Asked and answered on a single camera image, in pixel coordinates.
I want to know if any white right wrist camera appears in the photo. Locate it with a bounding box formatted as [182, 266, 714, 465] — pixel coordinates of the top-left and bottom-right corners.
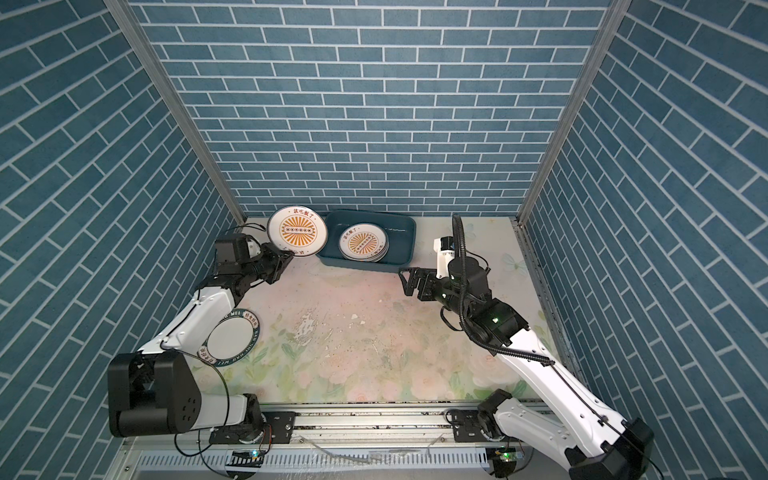
[433, 236, 455, 279]

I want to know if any teal plastic bin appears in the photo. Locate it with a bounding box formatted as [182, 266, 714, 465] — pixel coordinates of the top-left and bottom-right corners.
[317, 209, 416, 273]

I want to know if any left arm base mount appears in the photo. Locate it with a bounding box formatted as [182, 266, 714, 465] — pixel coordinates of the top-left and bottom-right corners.
[209, 411, 297, 446]

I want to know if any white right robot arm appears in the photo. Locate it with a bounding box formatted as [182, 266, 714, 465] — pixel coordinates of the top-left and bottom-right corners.
[398, 258, 654, 479]

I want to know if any green rim text plate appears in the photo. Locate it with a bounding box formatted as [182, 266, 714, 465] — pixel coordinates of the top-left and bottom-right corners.
[197, 308, 261, 367]

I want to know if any orange sunburst plate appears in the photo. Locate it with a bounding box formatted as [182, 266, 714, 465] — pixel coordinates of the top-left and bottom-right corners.
[339, 223, 390, 262]
[267, 206, 329, 257]

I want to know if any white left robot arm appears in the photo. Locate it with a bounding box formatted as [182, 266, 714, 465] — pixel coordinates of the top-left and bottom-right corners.
[106, 243, 294, 443]

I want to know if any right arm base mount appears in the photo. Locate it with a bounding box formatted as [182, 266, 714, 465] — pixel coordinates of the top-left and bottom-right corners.
[444, 389, 513, 443]

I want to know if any aluminium front rail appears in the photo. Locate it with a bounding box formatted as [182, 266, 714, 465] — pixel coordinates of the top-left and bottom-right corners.
[106, 401, 560, 479]

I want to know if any black corrugated cable conduit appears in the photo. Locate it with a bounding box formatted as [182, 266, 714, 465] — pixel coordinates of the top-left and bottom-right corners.
[451, 214, 556, 367]

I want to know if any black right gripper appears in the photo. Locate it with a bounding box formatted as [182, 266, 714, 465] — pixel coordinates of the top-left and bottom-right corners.
[400, 263, 473, 321]

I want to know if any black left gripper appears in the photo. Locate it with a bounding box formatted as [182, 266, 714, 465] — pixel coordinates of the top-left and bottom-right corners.
[238, 242, 294, 285]

